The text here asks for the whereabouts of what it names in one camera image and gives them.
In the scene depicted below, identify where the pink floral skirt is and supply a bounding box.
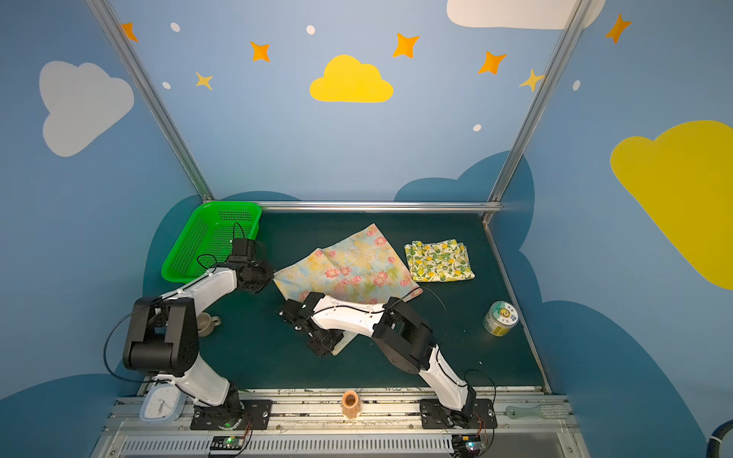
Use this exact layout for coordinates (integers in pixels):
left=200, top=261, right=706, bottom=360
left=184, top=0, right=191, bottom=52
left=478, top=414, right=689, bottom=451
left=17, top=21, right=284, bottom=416
left=273, top=222, right=424, bottom=356

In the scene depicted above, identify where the lemon print skirt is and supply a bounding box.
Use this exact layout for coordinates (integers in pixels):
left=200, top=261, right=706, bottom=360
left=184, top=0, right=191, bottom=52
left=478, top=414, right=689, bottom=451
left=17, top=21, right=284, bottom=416
left=404, top=239, right=475, bottom=282

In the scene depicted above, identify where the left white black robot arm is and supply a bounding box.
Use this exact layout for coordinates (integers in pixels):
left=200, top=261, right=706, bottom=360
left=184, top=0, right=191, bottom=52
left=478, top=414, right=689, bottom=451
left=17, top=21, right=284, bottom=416
left=122, top=257, right=274, bottom=410

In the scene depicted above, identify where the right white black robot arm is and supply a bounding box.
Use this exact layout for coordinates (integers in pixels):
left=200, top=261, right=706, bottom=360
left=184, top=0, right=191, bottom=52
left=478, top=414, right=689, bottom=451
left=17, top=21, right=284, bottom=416
left=280, top=292, right=476, bottom=425

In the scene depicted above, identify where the green plastic basket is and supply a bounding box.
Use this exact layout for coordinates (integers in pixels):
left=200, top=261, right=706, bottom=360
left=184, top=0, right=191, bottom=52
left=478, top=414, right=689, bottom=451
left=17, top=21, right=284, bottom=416
left=161, top=202, right=263, bottom=284

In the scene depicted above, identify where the beige ceramic mug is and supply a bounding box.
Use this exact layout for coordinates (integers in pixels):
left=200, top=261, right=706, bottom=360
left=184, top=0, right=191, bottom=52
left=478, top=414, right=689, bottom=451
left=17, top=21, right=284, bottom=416
left=197, top=312, right=221, bottom=338

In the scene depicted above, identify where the orange ribbed cup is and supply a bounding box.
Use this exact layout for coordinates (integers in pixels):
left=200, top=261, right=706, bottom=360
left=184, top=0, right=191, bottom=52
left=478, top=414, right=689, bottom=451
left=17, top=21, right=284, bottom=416
left=341, top=390, right=363, bottom=421

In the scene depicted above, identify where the left controller board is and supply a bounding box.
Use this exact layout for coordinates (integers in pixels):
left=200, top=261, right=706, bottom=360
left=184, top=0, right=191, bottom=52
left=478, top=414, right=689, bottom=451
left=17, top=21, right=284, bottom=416
left=208, top=435, right=247, bottom=457

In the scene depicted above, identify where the controller board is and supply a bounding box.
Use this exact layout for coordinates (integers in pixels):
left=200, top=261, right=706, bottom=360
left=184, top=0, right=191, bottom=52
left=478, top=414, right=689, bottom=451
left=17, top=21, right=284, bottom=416
left=450, top=435, right=485, bottom=458
left=208, top=435, right=247, bottom=457

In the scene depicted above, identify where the white square clock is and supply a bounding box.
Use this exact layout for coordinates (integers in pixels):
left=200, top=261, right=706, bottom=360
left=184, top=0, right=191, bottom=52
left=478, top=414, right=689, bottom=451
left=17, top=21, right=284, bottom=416
left=139, top=383, right=187, bottom=425

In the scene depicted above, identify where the round green white tin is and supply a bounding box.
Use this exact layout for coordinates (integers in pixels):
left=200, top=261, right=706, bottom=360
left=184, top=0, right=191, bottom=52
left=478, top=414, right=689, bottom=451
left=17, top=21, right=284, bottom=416
left=483, top=301, right=519, bottom=337

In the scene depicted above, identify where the right controller board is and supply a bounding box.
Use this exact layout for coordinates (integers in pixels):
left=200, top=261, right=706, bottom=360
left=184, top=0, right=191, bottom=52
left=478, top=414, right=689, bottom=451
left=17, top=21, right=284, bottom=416
left=450, top=435, right=485, bottom=458

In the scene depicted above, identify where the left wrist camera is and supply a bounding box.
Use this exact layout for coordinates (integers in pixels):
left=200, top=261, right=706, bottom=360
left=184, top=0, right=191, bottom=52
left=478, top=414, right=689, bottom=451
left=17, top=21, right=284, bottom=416
left=227, top=239, right=257, bottom=263

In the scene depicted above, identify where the front aluminium rail bed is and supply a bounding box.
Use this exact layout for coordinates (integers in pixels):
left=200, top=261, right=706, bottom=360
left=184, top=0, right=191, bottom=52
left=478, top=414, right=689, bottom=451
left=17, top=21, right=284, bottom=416
left=92, top=387, right=590, bottom=457

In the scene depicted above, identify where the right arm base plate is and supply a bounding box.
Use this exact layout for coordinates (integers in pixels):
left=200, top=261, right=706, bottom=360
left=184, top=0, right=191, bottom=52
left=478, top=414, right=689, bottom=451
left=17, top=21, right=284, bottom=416
left=419, top=399, right=498, bottom=429

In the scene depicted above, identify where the right side frame rail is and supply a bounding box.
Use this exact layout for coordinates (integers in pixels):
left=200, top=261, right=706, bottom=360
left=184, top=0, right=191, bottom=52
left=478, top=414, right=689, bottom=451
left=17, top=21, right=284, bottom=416
left=481, top=212, right=554, bottom=395

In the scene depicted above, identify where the rear aluminium frame rail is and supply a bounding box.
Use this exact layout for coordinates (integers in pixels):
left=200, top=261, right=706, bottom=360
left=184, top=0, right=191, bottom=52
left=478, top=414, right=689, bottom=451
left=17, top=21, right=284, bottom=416
left=257, top=200, right=502, bottom=214

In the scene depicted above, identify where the left aluminium frame post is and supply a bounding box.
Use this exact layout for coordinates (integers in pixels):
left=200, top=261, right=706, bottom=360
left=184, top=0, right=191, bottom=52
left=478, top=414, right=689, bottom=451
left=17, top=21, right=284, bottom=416
left=85, top=0, right=216, bottom=202

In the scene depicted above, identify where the aluminium frame post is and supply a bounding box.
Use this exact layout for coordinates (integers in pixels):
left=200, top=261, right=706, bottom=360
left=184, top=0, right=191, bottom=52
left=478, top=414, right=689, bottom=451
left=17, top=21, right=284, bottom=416
left=85, top=0, right=216, bottom=202
left=488, top=0, right=593, bottom=205

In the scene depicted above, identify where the right aluminium frame post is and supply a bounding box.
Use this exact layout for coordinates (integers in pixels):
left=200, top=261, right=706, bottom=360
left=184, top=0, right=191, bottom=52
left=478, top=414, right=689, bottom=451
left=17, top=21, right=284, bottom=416
left=488, top=0, right=593, bottom=205

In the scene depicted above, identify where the black corrugated hose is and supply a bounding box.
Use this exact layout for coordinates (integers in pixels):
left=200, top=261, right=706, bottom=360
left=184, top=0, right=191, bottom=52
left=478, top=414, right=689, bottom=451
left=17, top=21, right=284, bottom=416
left=705, top=419, right=733, bottom=458

